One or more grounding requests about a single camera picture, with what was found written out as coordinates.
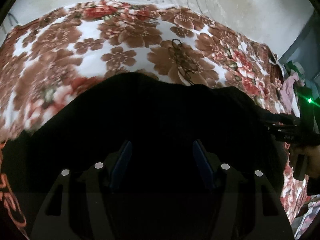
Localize black hoodie with orange lettering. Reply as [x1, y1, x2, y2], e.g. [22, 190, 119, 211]
[1, 73, 286, 239]

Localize person's right hand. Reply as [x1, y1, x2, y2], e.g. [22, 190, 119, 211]
[289, 145, 320, 178]

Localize pink cloth on rack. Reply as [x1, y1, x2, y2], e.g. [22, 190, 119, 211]
[280, 70, 299, 114]

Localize floral brown red blanket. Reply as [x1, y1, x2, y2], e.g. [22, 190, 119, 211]
[1, 0, 310, 225]

